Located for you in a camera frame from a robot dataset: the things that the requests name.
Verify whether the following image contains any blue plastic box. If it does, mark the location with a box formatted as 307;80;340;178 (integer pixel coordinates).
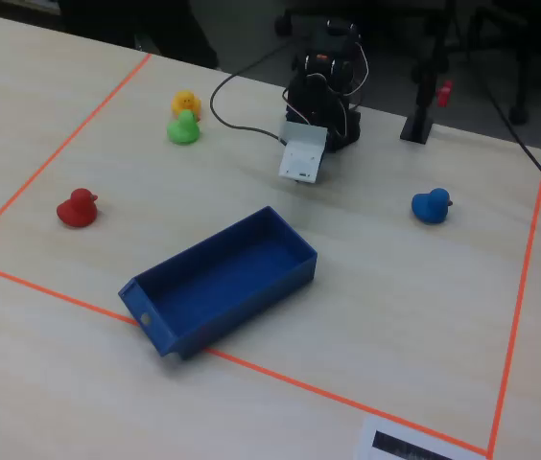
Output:
117;205;318;361

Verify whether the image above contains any white red black servo wire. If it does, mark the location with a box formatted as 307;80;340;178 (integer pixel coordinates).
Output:
341;40;371;100

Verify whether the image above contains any red rubber duck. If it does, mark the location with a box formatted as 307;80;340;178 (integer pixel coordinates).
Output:
56;187;100;229

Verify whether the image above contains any small black block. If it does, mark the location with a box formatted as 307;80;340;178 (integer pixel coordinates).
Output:
399;0;457;144

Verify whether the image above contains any long black cable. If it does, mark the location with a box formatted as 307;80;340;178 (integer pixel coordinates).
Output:
471;61;541;215

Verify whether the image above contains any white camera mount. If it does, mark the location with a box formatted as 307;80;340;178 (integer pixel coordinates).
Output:
278;120;328;184

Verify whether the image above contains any white printed paper sheet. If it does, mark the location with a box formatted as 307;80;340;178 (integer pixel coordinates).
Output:
352;415;487;460

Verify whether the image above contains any blue rubber duck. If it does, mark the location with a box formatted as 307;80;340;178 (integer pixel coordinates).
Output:
411;187;455;225

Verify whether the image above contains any yellow rubber duck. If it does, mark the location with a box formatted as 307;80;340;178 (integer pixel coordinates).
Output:
171;90;202;121

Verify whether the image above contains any orange tape strip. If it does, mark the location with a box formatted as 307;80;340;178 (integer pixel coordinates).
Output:
0;258;490;456
486;150;541;459
0;53;153;255

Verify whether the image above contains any black camera cable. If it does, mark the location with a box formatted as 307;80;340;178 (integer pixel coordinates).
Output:
210;37;300;145

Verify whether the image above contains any green rubber duck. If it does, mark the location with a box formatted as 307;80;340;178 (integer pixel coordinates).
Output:
166;108;201;146

